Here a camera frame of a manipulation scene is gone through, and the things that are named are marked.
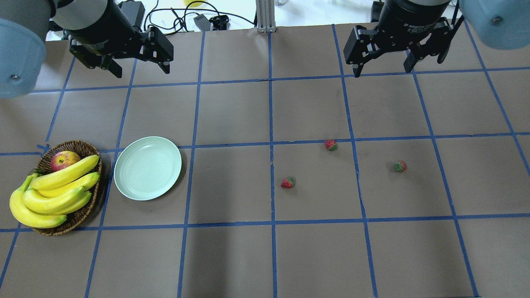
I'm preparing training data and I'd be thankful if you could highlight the aluminium frame post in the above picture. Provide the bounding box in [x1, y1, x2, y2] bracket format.
[255, 0, 277, 33]

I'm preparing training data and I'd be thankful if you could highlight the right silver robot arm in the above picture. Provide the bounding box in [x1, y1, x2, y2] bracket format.
[343, 0, 529, 77]

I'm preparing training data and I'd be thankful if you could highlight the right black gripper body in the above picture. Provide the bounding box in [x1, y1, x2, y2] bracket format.
[371, 0, 449, 52]

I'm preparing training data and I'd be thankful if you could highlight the pale green plate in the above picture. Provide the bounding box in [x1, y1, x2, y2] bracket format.
[113, 136, 182, 201]

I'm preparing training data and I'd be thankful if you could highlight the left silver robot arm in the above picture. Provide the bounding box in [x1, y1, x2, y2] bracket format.
[0, 0, 173, 99]

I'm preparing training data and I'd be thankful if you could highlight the red yellow apple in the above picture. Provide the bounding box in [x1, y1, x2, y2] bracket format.
[51, 151, 81, 172]

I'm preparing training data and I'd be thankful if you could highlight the strawberry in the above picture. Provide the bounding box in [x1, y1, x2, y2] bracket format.
[280, 177, 296, 189]
[393, 160, 408, 172]
[324, 139, 338, 151]

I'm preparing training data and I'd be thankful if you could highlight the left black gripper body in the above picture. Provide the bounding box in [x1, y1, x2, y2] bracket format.
[69, 0, 145, 61]

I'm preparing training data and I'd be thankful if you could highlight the black power adapter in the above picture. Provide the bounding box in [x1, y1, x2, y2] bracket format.
[194, 14, 213, 32]

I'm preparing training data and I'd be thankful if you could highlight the woven wicker basket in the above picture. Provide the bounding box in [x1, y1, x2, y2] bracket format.
[31, 140, 104, 236]

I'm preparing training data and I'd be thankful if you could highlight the yellow banana bunch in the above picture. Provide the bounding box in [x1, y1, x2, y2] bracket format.
[9, 154, 100, 229]

